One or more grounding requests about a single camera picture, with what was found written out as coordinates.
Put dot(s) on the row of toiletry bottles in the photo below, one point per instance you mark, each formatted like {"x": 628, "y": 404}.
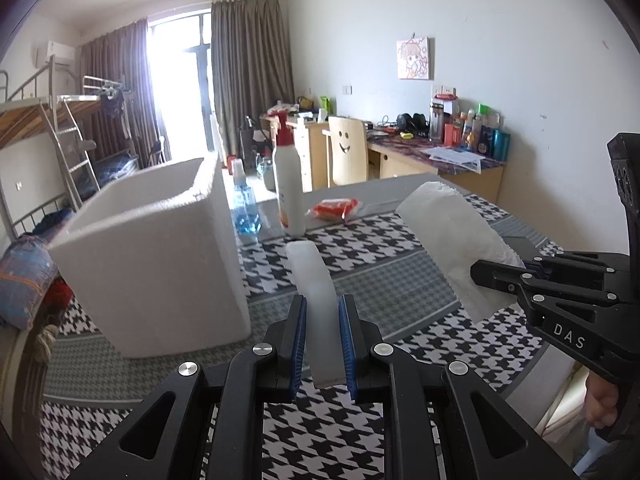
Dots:
{"x": 475, "y": 132}

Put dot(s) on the houndstooth tablecloth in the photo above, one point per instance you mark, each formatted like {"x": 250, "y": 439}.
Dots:
{"x": 400, "y": 280}

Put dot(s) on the cartoon wall picture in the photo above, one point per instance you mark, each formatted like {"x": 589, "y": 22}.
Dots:
{"x": 414, "y": 59}

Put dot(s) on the black metal rack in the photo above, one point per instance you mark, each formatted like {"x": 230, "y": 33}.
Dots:
{"x": 250, "y": 140}

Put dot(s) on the white bucket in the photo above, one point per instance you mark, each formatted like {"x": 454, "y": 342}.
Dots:
{"x": 266, "y": 175}

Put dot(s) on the white air conditioner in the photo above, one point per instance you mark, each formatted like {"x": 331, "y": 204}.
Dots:
{"x": 55, "y": 52}

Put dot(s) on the white foam box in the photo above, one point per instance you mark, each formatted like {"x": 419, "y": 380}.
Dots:
{"x": 150, "y": 270}

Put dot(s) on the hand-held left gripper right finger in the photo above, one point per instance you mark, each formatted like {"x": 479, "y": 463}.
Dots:
{"x": 346, "y": 347}

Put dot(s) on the brown curtain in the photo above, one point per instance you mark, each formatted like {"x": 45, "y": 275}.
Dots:
{"x": 250, "y": 75}
{"x": 115, "y": 60}

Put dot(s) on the grey metal bunk bed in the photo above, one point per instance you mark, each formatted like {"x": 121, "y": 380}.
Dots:
{"x": 95, "y": 95}
{"x": 30, "y": 120}

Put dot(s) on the dark hanging clothes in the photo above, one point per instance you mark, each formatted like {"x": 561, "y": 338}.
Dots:
{"x": 115, "y": 107}

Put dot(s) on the orange container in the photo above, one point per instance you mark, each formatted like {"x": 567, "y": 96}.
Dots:
{"x": 233, "y": 165}

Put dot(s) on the black headphones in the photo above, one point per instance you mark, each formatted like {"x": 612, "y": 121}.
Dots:
{"x": 410, "y": 122}

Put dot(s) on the dark blue bedding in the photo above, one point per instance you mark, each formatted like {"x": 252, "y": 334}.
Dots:
{"x": 117, "y": 167}

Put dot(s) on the small clear spray bottle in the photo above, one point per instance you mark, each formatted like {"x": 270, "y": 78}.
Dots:
{"x": 245, "y": 205}

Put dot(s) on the wooden smiley face chair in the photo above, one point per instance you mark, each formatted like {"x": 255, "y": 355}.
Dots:
{"x": 347, "y": 155}

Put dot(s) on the person's right hand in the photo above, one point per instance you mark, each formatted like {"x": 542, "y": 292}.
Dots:
{"x": 600, "y": 402}

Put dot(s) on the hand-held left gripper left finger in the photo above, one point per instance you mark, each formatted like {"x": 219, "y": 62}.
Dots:
{"x": 298, "y": 347}

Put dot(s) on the white paper tissue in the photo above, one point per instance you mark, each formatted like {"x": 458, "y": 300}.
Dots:
{"x": 450, "y": 240}

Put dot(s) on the printed paper sheets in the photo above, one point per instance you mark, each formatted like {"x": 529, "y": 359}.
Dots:
{"x": 457, "y": 157}

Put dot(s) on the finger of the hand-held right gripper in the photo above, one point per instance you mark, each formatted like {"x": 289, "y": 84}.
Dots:
{"x": 585, "y": 262}
{"x": 550, "y": 290}

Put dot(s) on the black folding chair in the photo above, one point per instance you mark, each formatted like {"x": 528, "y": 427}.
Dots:
{"x": 159, "y": 150}

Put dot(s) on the glass balcony door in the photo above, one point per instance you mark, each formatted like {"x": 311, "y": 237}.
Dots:
{"x": 180, "y": 85}

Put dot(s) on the white red pump bottle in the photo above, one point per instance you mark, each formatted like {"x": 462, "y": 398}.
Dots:
{"x": 290, "y": 185}

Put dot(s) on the blue plaid quilt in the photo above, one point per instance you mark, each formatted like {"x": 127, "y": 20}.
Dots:
{"x": 22, "y": 280}

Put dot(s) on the green paper bag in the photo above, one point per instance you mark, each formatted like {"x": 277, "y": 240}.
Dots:
{"x": 324, "y": 104}

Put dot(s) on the red wrapped packet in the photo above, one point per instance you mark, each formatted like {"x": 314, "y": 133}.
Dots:
{"x": 332, "y": 209}

